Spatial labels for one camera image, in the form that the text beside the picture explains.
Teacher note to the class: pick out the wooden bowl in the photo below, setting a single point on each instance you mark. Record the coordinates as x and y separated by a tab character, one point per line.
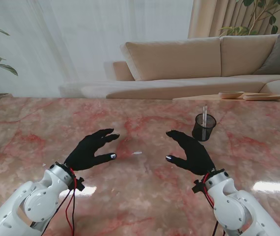
231	94

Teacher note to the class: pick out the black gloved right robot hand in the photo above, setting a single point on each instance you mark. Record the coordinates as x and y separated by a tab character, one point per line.
194	157

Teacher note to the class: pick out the beige sofa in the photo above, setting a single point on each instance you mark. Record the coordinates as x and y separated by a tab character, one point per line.
174	56

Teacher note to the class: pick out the flat wooden tray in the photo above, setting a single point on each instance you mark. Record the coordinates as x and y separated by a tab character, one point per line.
262	97

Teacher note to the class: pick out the sheer white curtain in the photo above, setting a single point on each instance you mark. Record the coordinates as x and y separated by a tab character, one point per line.
81	37

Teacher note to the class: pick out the tall green leafy plant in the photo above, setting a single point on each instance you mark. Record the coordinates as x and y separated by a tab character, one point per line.
238	30

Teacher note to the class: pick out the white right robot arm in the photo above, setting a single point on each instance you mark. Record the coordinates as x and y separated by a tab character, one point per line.
233	206

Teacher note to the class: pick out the wooden coffee table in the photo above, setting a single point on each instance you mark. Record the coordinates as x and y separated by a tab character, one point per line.
204	97

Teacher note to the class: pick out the beige curtain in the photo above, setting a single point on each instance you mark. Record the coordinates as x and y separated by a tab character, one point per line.
204	17

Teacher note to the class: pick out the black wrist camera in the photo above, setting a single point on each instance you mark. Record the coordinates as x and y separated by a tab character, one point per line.
79	184
197	187

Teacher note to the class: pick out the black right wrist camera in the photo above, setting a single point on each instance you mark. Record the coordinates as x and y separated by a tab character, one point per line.
197	187

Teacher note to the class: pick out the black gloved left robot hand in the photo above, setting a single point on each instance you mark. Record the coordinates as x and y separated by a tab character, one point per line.
88	155

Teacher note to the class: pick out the long white table fleck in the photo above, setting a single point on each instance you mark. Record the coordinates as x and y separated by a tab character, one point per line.
137	153

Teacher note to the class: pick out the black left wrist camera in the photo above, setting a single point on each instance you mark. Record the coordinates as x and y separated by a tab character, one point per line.
79	184

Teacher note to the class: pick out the black mesh brush holder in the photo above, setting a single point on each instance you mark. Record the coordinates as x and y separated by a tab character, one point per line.
204	129

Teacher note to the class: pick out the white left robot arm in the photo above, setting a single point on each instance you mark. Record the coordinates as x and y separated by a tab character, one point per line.
29	204

